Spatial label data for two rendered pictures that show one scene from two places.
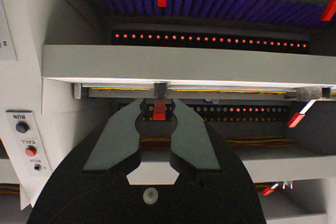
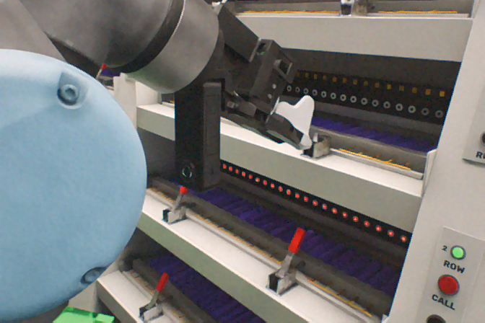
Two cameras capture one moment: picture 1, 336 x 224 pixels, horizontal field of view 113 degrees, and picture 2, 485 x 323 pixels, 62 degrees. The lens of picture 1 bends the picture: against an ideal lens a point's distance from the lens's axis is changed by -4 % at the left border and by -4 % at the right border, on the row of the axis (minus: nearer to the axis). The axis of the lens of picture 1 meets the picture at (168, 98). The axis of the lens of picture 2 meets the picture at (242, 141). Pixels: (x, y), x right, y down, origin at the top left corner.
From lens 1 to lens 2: 0.43 m
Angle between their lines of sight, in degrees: 45
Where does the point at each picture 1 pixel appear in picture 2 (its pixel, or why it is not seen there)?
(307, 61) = not seen: hidden behind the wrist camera
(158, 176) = (341, 32)
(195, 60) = (276, 169)
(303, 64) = not seen: hidden behind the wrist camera
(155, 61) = (306, 178)
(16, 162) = not seen: outside the picture
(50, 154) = (475, 86)
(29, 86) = (445, 192)
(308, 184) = not seen: outside the picture
